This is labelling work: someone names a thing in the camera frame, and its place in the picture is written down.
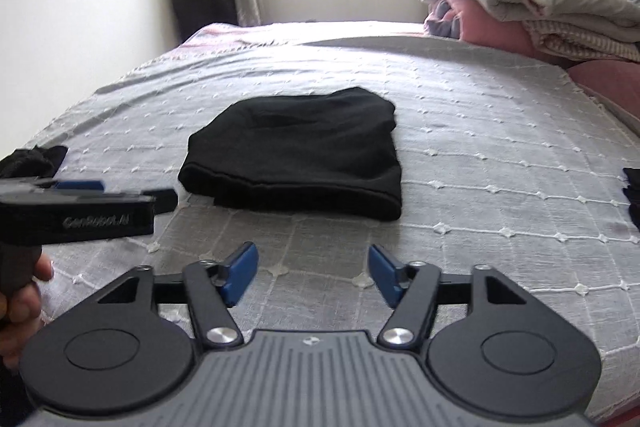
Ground purple grey cloth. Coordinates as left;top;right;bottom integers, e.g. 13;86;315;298
423;0;464;39

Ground black pants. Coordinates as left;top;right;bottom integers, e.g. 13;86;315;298
178;87;404;222

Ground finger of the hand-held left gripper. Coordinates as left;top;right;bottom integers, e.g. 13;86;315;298
150;189;179;216
51;179;106;194

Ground grey checked bedspread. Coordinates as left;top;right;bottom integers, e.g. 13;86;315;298
0;21;640;423

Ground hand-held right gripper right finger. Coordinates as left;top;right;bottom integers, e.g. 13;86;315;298
367;244;528;350

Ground dark cloth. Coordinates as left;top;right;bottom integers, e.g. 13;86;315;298
0;146;69;182
621;167;640;228

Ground person's left hand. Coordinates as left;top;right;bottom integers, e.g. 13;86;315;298
0;252;55;371

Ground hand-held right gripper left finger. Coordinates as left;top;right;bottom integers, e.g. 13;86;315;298
97;241;260;349

